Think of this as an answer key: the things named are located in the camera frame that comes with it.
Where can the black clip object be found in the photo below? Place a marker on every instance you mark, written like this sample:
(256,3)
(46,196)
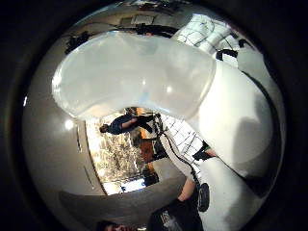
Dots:
(202,154)

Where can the translucent white plastic container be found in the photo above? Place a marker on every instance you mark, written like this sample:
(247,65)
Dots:
(128,73)

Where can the the person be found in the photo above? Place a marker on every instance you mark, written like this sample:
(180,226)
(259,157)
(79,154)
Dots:
(174,216)

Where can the black oval device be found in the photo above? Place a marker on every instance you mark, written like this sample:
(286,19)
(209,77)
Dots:
(203,196)

